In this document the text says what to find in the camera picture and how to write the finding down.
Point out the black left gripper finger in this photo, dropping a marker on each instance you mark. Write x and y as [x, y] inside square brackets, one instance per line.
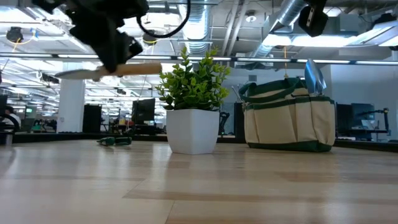
[110, 67]

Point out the cream canvas bag green trim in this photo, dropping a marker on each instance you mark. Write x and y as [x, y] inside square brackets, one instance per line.
[286, 124]

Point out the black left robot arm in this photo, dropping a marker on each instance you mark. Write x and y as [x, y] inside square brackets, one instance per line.
[124, 6]

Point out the black ceiling spotlight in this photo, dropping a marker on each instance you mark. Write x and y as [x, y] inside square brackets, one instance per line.
[14, 34]
[149, 36]

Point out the white building pillar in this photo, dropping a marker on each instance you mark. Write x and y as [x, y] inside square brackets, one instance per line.
[71, 99]

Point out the black office monitor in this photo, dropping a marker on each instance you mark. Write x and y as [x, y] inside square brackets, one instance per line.
[143, 110]

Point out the black cabinet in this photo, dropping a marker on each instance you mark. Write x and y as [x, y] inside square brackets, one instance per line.
[92, 118]

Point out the small green tool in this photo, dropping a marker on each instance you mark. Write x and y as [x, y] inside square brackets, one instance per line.
[121, 141]

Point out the green plant in white pot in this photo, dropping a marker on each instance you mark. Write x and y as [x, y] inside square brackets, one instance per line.
[192, 130]

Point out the person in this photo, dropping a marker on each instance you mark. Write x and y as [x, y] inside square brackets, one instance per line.
[12, 116]

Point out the dark workstation with monitors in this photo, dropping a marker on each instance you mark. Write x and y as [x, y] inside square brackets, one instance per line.
[360, 118]

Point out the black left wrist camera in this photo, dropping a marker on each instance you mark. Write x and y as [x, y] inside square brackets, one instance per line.
[133, 46]

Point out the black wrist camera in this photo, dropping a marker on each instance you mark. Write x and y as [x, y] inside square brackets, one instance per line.
[133, 46]
[317, 21]

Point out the grey metal post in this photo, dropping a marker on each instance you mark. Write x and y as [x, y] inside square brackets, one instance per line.
[7, 138]

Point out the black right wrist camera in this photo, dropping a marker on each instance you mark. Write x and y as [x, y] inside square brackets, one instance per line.
[317, 21]

